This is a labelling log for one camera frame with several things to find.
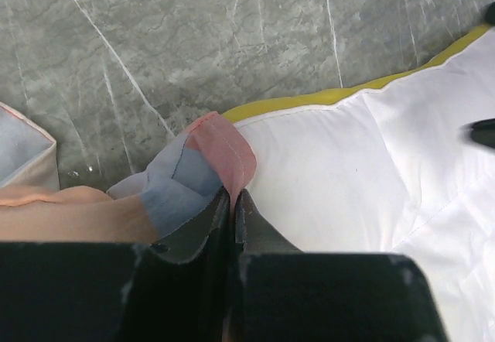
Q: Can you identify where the white pillow yellow edge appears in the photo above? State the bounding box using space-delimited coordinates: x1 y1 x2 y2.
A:
226 26 494 341

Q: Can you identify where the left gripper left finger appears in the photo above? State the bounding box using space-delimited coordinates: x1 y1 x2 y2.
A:
1 190 230 341

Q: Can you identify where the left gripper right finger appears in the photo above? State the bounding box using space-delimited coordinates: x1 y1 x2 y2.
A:
231 191 448 341

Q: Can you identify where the plaid orange blue pillowcase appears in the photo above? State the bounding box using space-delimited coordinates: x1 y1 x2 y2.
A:
1 106 257 244

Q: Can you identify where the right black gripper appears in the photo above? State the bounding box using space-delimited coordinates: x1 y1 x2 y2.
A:
462 3 495 149

